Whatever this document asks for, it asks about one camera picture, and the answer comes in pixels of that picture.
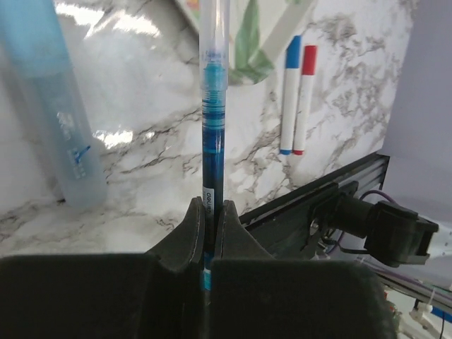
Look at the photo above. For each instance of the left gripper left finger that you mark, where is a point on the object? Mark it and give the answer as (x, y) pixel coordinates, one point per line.
(155, 294)

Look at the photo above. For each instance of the light blue highlighter body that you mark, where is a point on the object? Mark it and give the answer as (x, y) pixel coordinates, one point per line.
(33, 41)

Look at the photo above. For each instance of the transparent blue pen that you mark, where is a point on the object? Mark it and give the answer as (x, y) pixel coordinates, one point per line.
(213, 138)

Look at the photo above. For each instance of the clear pen cap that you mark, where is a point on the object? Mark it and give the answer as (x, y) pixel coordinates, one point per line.
(214, 31)

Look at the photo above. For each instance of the blue pen cap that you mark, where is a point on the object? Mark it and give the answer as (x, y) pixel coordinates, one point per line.
(293, 52)

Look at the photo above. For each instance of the white blue acrylic marker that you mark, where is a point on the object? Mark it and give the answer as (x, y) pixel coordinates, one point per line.
(289, 109)

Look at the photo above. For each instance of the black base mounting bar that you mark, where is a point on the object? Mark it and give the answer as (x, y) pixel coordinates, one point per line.
(292, 225)

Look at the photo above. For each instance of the white red acrylic marker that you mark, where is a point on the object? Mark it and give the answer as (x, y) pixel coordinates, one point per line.
(303, 111)

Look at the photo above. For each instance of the floral serving tray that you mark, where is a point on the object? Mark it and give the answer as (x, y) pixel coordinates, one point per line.
(260, 31)

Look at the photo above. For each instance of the red pen cap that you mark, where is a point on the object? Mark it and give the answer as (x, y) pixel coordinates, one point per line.
(309, 60)

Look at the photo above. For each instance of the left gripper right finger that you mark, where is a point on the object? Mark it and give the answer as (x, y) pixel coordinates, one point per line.
(254, 295)

